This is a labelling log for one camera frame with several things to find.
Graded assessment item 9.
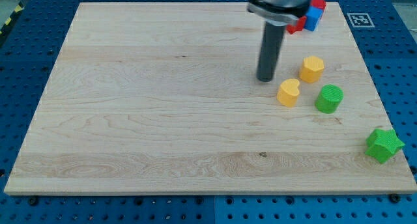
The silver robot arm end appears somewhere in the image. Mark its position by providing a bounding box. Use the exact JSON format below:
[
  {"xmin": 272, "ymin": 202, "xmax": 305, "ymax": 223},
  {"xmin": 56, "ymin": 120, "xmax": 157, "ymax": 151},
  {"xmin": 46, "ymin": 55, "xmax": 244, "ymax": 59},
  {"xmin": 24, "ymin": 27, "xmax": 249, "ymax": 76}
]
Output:
[{"xmin": 247, "ymin": 0, "xmax": 311, "ymax": 27}]

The green star block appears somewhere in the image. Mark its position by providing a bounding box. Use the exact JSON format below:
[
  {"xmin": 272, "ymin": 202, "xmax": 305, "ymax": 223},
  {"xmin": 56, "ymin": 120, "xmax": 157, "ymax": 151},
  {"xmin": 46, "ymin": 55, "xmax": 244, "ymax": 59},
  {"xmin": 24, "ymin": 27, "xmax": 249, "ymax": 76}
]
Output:
[{"xmin": 365, "ymin": 128, "xmax": 405, "ymax": 164}]

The wooden board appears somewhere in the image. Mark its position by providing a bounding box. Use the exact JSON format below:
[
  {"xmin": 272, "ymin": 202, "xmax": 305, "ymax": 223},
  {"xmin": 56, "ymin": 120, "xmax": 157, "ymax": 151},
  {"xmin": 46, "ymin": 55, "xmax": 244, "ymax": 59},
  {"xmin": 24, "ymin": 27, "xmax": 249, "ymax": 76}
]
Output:
[{"xmin": 5, "ymin": 2, "xmax": 416, "ymax": 196}]

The yellow heart block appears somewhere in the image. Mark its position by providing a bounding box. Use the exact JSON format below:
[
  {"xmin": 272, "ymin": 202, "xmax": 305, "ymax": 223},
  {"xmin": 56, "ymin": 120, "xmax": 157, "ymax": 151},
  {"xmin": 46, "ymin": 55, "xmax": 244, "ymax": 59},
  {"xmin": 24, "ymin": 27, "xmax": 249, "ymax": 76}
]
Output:
[{"xmin": 277, "ymin": 79, "xmax": 300, "ymax": 107}]

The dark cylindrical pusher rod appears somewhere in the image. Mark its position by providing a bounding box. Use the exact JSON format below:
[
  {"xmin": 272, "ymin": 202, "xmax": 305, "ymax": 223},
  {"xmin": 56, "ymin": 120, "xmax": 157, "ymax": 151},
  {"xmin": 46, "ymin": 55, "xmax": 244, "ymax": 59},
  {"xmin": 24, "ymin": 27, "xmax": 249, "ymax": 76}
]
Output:
[{"xmin": 256, "ymin": 21, "xmax": 286, "ymax": 82}]

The yellow hexagon block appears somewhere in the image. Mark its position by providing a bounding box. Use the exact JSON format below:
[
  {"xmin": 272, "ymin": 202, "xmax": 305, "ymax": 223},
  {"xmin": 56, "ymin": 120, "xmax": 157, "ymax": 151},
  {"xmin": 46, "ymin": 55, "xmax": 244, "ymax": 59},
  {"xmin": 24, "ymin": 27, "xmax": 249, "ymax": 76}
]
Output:
[{"xmin": 299, "ymin": 56, "xmax": 324, "ymax": 83}]

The red block behind rod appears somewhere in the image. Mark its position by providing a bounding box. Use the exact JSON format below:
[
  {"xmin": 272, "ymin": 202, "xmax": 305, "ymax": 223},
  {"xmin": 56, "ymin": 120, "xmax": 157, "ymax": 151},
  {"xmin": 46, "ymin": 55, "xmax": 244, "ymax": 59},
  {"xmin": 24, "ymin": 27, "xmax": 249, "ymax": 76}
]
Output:
[{"xmin": 286, "ymin": 16, "xmax": 307, "ymax": 34}]

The green cylinder block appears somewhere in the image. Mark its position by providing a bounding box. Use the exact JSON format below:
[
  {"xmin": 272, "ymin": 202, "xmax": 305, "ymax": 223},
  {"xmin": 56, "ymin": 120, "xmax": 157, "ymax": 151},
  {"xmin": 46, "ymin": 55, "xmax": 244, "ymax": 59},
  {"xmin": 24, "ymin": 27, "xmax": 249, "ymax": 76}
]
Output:
[{"xmin": 315, "ymin": 84, "xmax": 344, "ymax": 114}]

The blue cube block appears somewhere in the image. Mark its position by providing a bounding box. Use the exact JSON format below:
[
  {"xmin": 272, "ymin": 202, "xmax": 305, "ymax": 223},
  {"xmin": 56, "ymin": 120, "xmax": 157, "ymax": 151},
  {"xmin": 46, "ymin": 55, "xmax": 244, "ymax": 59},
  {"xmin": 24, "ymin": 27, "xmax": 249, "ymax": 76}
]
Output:
[{"xmin": 304, "ymin": 7, "xmax": 324, "ymax": 31}]

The red block top right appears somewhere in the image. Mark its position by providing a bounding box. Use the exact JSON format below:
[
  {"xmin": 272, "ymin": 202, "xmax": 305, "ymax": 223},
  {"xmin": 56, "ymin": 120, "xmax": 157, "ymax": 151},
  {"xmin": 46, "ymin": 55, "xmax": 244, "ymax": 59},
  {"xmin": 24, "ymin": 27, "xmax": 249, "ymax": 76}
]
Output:
[{"xmin": 310, "ymin": 0, "xmax": 326, "ymax": 11}]

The white fiducial marker tag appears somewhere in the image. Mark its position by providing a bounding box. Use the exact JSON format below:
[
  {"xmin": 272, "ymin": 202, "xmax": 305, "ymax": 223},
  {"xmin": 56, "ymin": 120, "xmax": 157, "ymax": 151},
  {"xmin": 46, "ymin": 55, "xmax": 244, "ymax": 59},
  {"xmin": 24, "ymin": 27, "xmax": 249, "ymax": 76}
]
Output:
[{"xmin": 347, "ymin": 12, "xmax": 375, "ymax": 28}]

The yellow black hazard tape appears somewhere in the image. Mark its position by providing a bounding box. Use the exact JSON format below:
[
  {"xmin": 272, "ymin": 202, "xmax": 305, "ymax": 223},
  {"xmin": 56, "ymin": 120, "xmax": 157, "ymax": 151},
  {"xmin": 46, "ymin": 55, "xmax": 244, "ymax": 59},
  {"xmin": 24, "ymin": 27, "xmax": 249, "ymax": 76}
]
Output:
[{"xmin": 1, "ymin": 1, "xmax": 25, "ymax": 36}]

